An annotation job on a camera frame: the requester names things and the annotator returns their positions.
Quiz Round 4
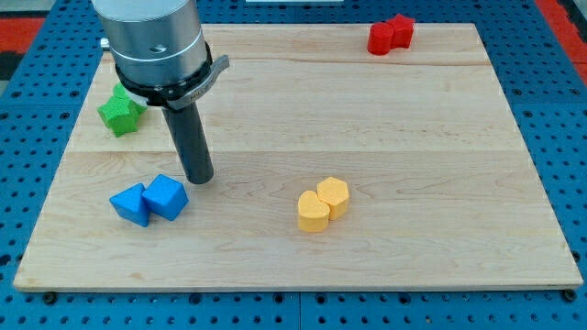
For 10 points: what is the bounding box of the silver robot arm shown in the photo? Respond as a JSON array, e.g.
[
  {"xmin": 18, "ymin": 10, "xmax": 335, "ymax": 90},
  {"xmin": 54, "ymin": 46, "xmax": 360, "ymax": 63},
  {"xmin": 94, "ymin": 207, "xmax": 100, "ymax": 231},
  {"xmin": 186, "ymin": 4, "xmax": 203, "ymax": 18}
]
[{"xmin": 93, "ymin": 0, "xmax": 208, "ymax": 86}]

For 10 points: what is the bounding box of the wooden board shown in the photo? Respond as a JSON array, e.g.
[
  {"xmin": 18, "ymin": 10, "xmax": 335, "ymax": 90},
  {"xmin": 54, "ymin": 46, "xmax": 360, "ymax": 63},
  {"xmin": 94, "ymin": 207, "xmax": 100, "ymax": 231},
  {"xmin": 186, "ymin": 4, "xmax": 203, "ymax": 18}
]
[{"xmin": 14, "ymin": 24, "xmax": 583, "ymax": 292}]

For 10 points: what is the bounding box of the yellow hexagon block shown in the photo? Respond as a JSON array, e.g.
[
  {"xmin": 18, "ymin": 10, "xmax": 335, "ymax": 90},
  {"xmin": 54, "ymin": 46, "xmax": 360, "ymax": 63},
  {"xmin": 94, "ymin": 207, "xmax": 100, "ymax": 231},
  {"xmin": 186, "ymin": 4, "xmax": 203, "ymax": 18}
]
[{"xmin": 316, "ymin": 177, "xmax": 349, "ymax": 220}]

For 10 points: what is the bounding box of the yellow heart block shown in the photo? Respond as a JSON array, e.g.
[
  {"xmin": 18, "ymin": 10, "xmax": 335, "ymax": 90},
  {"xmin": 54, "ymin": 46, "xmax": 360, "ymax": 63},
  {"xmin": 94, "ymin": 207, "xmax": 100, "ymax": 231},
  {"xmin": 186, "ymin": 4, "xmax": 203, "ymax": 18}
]
[{"xmin": 297, "ymin": 191, "xmax": 330, "ymax": 233}]

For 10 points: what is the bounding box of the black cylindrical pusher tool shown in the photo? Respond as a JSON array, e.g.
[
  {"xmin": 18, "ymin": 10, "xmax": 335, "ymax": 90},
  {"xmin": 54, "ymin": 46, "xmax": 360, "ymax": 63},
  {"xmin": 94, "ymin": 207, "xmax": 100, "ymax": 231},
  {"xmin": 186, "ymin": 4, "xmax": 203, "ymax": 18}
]
[{"xmin": 162, "ymin": 104, "xmax": 214, "ymax": 184}]

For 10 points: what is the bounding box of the blue cube block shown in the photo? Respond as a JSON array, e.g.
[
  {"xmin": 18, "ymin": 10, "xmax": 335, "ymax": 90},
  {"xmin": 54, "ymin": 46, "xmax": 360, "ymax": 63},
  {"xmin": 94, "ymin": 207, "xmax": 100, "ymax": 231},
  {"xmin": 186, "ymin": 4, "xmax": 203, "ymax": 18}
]
[{"xmin": 142, "ymin": 174, "xmax": 189, "ymax": 221}]

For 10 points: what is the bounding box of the red cylinder block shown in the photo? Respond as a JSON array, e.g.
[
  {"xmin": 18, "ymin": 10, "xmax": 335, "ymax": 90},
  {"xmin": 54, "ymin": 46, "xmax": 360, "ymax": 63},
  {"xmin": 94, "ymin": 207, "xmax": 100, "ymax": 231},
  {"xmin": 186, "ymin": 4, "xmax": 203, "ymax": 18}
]
[{"xmin": 367, "ymin": 22, "xmax": 394, "ymax": 56}]

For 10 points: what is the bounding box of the blue triangle block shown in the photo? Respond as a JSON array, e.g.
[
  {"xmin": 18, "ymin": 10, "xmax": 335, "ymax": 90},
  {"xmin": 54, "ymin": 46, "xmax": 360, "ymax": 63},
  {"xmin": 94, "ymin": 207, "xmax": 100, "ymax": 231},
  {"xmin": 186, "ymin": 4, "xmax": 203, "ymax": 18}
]
[{"xmin": 109, "ymin": 183, "xmax": 150, "ymax": 227}]

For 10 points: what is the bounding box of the red star block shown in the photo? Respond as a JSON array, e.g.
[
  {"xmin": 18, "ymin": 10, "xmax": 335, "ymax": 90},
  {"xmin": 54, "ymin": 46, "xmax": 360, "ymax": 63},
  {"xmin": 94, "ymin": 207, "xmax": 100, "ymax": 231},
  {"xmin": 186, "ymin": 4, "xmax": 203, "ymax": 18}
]
[{"xmin": 385, "ymin": 14, "xmax": 415, "ymax": 50}]

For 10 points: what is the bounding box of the green star block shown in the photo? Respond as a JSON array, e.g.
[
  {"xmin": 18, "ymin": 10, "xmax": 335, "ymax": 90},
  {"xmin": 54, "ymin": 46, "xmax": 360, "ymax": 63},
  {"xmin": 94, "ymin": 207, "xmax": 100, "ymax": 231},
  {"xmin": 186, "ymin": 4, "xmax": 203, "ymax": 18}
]
[{"xmin": 97, "ymin": 96, "xmax": 138, "ymax": 138}]

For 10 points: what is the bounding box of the black clamp ring with lever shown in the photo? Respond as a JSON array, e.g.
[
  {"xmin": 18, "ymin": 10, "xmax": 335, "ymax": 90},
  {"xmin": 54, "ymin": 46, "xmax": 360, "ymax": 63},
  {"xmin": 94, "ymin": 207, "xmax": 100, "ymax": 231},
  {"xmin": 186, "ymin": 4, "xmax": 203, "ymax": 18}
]
[{"xmin": 113, "ymin": 43, "xmax": 231, "ymax": 112}]

